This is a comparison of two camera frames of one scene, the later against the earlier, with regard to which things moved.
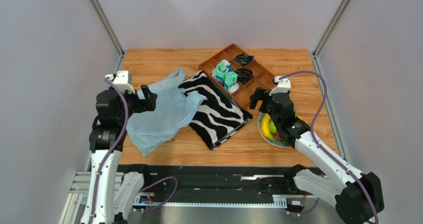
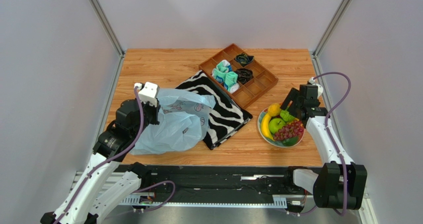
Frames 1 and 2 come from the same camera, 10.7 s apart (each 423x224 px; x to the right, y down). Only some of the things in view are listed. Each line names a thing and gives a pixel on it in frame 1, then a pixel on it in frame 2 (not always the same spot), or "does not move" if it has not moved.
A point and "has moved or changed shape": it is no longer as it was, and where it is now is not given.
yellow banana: (265, 126) does not move
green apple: (272, 127) does not move
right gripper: (264, 101) to (295, 103)
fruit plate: (279, 144) does not move
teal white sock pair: (230, 83) does not move
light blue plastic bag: (175, 107) has moved or changed shape
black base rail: (216, 185) does not move
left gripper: (148, 104) to (155, 110)
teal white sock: (222, 67) does not move
